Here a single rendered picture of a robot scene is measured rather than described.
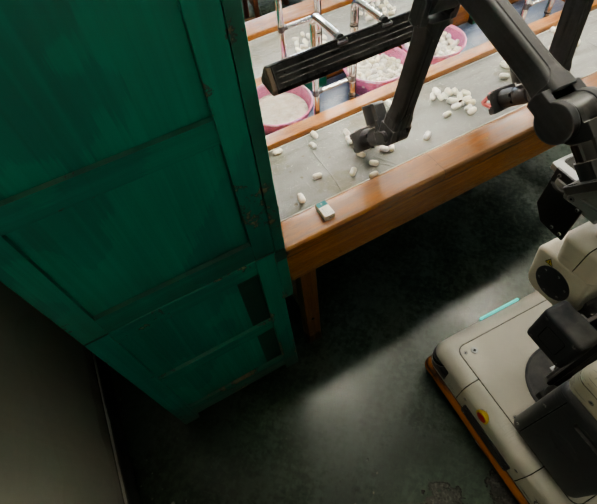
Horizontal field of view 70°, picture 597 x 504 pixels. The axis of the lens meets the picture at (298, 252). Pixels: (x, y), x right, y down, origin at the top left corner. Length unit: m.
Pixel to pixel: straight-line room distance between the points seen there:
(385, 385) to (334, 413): 0.24
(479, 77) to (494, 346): 1.01
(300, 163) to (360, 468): 1.13
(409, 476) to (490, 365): 0.50
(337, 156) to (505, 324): 0.86
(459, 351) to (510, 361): 0.17
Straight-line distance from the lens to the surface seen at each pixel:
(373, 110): 1.34
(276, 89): 1.25
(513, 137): 1.63
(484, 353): 1.68
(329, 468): 1.79
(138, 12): 0.70
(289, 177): 1.45
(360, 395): 1.85
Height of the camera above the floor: 1.77
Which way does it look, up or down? 56 degrees down
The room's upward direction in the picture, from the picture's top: 8 degrees counter-clockwise
